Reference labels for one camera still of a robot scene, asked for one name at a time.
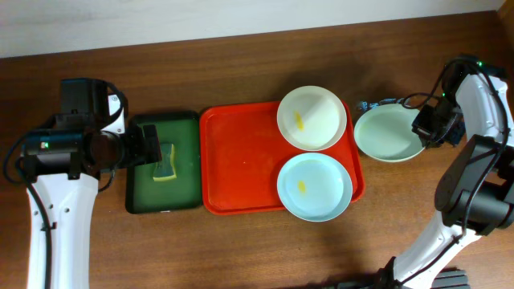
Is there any yellow green sponge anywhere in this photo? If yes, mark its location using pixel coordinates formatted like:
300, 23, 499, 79
153, 143, 177, 181

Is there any pale green plate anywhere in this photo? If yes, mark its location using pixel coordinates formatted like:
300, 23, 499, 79
354, 104, 425, 163

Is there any light blue plate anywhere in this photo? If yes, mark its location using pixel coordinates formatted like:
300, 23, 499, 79
276, 153, 353, 222

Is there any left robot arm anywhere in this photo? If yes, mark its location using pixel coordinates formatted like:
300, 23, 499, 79
14, 78, 162, 288

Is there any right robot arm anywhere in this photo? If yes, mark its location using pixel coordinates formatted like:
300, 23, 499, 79
373, 55, 513, 288

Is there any dark green tray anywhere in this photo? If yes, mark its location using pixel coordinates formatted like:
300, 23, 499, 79
125, 111, 202, 214

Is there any red plastic tray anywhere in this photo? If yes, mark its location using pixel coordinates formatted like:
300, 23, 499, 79
200, 101, 365, 215

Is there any cream white plate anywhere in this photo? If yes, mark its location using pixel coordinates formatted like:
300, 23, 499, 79
276, 86, 348, 152

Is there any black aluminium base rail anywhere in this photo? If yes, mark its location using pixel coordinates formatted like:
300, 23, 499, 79
320, 268, 471, 289

